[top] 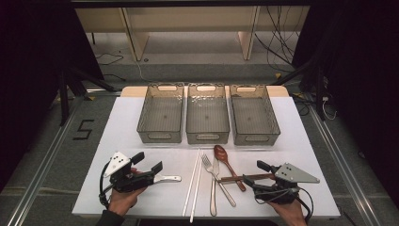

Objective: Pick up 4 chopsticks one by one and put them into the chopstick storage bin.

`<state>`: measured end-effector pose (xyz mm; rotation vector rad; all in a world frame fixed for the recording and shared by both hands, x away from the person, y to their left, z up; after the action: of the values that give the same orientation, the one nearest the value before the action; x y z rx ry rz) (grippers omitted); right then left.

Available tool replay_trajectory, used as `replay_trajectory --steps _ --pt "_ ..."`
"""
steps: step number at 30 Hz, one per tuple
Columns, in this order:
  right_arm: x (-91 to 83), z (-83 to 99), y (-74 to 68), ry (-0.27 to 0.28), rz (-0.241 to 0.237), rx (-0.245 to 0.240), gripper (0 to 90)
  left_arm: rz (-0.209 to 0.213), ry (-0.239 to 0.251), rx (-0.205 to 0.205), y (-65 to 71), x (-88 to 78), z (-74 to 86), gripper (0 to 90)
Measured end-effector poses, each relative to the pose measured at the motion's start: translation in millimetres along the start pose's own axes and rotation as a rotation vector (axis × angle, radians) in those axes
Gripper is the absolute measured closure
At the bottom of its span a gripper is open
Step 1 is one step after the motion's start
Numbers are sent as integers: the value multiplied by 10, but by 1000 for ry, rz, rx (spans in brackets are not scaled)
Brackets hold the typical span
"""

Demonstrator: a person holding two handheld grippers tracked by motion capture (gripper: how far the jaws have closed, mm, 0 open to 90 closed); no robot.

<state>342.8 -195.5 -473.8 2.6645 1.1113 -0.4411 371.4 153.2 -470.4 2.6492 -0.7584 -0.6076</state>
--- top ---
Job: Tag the person's right hand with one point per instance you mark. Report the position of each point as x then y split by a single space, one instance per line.
290 213

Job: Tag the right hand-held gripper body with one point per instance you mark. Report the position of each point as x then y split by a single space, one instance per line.
282 190

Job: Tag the white chopstick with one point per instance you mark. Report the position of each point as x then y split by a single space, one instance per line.
197 186
191 182

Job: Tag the grey transparent plastic bin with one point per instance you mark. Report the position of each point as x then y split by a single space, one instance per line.
252 117
161 116
207 117

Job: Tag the white ceramic spoon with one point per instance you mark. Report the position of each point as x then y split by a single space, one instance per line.
169 179

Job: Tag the metal table knife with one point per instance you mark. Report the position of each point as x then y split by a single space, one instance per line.
214 201

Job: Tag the metal fork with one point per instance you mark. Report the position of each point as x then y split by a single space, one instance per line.
219 185

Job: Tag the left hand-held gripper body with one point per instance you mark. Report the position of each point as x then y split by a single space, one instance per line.
125 180

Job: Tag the aluminium floor rail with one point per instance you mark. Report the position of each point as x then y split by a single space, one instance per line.
342 166
44 169

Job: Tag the brown wooden spoon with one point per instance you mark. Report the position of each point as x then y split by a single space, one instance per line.
221 153

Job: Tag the black curtain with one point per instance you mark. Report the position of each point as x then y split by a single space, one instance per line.
363 78
28 78

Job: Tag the black metal stand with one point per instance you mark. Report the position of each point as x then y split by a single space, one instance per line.
64 97
318 88

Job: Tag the person's left hand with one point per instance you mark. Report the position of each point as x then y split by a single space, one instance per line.
122 201

